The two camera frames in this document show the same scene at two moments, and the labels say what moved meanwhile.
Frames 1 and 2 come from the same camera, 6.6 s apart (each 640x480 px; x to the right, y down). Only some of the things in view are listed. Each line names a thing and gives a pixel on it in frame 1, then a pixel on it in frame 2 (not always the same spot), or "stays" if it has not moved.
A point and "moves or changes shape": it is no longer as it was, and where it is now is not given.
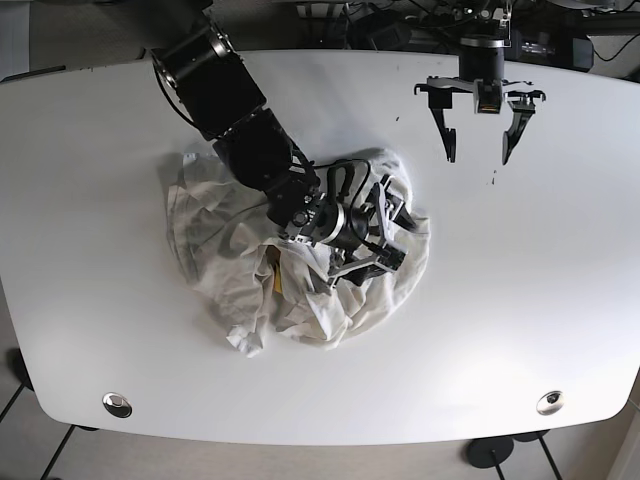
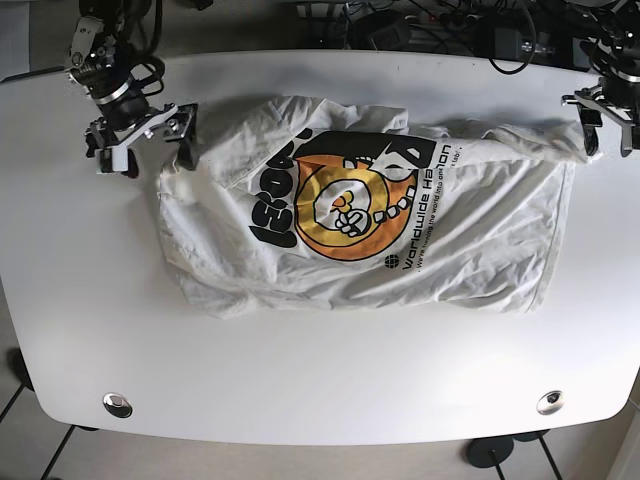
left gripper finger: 390,257 -> 187,158
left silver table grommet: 117,405 stays
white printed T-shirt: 269,290 moves or changes shape
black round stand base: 490,451 stays
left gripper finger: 398,210 -> 132,166
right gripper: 479,59 -> 616,98
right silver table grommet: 550,403 stays
